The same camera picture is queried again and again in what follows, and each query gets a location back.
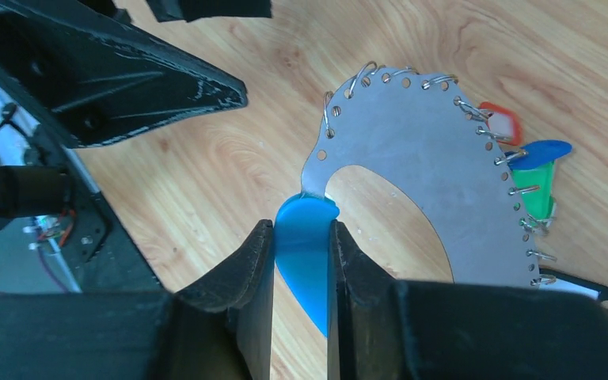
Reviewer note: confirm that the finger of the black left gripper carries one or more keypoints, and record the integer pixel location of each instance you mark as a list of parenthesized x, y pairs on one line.
[(93, 78)]

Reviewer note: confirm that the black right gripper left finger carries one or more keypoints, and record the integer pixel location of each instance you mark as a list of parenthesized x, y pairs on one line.
[(219, 327)]

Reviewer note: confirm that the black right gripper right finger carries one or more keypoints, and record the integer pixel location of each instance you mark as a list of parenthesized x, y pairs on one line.
[(386, 328)]

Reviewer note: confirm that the metal keyring plate blue handle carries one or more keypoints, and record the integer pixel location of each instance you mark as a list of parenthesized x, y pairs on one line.
[(418, 132)]

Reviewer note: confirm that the green key tag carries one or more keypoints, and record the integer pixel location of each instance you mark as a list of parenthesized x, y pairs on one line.
[(538, 203)]

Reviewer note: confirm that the black key tag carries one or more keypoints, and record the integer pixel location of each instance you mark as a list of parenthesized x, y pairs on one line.
[(582, 291)]

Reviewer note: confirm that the dark blue key tag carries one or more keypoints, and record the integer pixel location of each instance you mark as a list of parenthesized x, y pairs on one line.
[(540, 153)]

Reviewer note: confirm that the red key tag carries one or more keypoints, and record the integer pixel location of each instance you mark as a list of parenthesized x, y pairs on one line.
[(503, 123)]

